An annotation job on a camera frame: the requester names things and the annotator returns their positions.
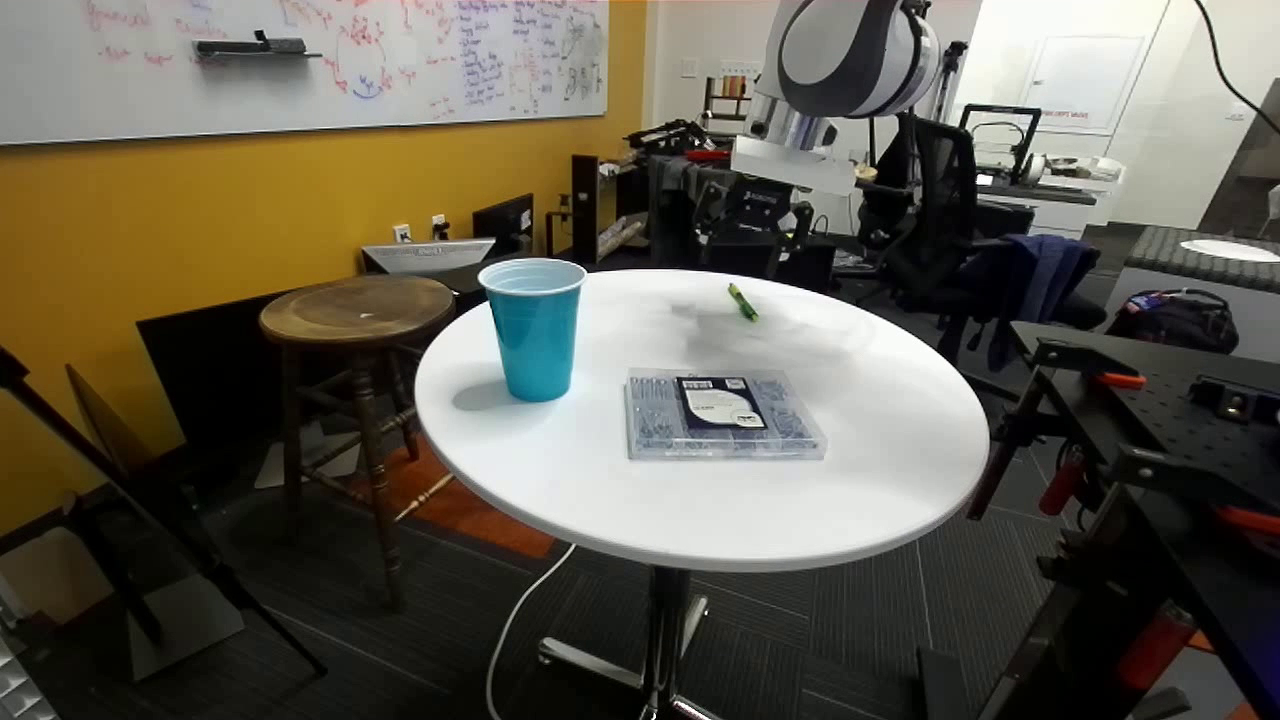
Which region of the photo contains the blue plastic cup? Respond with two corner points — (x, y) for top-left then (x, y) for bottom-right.
(481, 254), (583, 405)

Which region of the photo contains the round wooden stool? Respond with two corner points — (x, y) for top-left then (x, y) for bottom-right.
(259, 274), (455, 609)

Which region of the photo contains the green pen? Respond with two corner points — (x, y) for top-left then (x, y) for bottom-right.
(729, 285), (761, 325)

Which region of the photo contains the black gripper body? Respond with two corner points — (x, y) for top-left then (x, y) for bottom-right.
(691, 168), (811, 263)

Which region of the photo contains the black office chair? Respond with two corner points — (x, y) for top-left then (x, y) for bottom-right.
(861, 115), (976, 290)

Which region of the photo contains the white table cable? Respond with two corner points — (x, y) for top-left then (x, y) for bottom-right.
(481, 536), (583, 720)

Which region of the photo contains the hard drive in clear case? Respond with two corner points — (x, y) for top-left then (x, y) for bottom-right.
(625, 373), (824, 459)

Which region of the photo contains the black whiteboard eraser tray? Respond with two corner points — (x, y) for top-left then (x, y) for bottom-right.
(191, 33), (319, 62)

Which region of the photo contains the wall whiteboard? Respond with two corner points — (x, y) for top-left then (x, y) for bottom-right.
(0, 0), (608, 149)

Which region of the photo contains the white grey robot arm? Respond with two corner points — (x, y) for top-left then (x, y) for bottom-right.
(670, 0), (942, 271)

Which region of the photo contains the black tripod stand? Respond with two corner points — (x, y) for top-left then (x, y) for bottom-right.
(0, 343), (327, 682)

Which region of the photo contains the white tray on shelf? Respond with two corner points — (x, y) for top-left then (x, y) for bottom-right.
(365, 237), (496, 274)

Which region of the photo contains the black backpack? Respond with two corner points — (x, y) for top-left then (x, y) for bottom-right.
(1109, 288), (1240, 350)

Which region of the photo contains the black workbench with clamps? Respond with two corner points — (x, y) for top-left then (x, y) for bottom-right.
(967, 319), (1280, 720)

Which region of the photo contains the metal table base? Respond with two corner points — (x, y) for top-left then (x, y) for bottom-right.
(537, 568), (720, 720)

